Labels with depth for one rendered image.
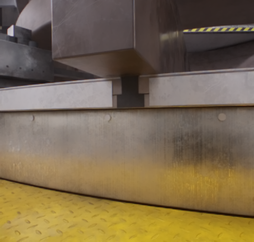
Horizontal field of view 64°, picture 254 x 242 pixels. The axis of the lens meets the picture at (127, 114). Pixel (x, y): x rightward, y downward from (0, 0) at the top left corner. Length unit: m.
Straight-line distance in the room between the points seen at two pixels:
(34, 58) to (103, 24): 1.24
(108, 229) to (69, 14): 0.39
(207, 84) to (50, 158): 0.48
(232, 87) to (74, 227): 0.42
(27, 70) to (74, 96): 0.98
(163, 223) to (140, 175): 0.12
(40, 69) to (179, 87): 1.21
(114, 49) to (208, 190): 0.36
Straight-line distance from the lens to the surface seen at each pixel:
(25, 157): 0.74
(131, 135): 0.50
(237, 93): 0.47
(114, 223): 0.47
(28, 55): 1.53
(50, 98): 0.60
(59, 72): 1.76
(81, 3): 0.36
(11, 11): 5.04
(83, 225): 0.47
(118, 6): 0.32
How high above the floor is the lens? 0.22
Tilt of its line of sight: level
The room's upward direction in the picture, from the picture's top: 1 degrees counter-clockwise
